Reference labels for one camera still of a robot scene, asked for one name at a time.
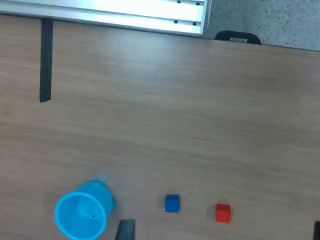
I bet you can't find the black rounded object with label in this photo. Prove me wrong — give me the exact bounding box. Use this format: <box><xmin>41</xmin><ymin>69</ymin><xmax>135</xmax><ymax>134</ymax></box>
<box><xmin>214</xmin><ymin>30</ymin><xmax>262</xmax><ymax>46</ymax></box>

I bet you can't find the red cube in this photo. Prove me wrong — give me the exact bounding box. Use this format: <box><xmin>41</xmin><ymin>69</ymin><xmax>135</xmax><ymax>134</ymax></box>
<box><xmin>215</xmin><ymin>203</ymin><xmax>232</xmax><ymax>223</ymax></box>

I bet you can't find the blue cube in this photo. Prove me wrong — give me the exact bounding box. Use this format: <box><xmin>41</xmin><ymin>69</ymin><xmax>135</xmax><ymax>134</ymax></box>
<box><xmin>164</xmin><ymin>194</ymin><xmax>181</xmax><ymax>214</ymax></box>

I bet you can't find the aluminium robot mounting table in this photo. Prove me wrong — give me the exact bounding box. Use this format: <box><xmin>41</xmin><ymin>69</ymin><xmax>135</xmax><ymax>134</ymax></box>
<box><xmin>0</xmin><ymin>0</ymin><xmax>213</xmax><ymax>37</ymax></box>

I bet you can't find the black tape strip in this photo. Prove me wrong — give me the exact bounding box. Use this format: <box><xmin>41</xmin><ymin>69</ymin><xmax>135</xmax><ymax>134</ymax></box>
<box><xmin>39</xmin><ymin>19</ymin><xmax>54</xmax><ymax>103</ymax></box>

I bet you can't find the blue plastic cup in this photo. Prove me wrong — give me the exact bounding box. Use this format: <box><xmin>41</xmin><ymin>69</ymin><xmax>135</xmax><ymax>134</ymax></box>
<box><xmin>54</xmin><ymin>180</ymin><xmax>118</xmax><ymax>240</ymax></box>

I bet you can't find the small grey tape piece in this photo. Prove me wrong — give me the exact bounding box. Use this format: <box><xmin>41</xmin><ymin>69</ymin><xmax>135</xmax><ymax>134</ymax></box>
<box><xmin>90</xmin><ymin>174</ymin><xmax>108</xmax><ymax>183</ymax></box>

